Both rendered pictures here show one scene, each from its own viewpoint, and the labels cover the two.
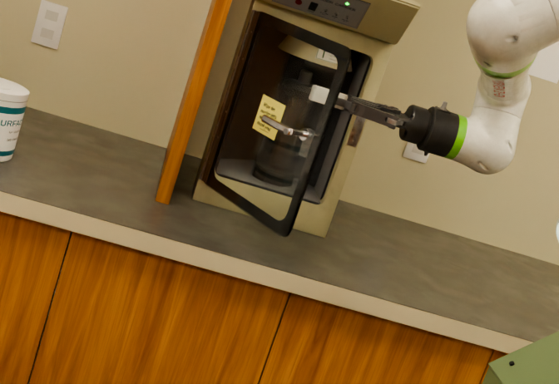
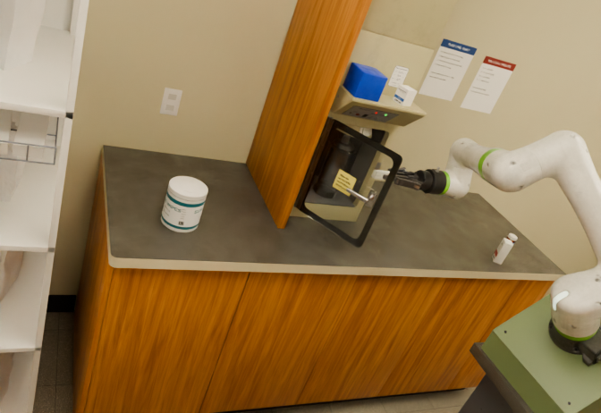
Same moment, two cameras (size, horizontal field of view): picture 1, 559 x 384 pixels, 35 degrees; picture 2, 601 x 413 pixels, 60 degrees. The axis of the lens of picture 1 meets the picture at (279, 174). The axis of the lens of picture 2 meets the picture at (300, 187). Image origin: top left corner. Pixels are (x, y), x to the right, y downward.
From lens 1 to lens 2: 98 cm
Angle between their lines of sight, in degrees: 24
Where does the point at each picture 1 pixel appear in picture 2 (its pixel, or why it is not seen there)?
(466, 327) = (441, 272)
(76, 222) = (257, 267)
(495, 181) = (415, 153)
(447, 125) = (441, 182)
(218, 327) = (324, 294)
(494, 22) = (512, 180)
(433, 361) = (422, 285)
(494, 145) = (462, 188)
